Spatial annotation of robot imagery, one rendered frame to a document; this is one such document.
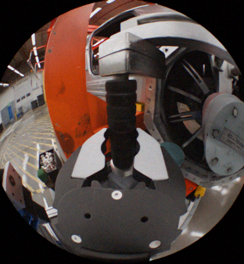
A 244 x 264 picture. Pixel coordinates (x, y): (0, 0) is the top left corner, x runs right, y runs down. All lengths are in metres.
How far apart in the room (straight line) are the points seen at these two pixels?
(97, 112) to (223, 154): 0.44
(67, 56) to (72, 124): 0.26
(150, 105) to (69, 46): 0.37
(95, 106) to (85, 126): 0.10
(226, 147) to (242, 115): 0.06
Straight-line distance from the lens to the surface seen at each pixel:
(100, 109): 0.44
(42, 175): 0.39
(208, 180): 0.44
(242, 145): 0.18
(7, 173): 0.36
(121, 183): 0.55
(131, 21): 0.16
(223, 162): 0.18
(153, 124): 0.35
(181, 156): 0.25
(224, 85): 0.30
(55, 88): 0.34
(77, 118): 0.37
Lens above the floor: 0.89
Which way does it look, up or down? 31 degrees down
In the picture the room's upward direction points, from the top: 1 degrees counter-clockwise
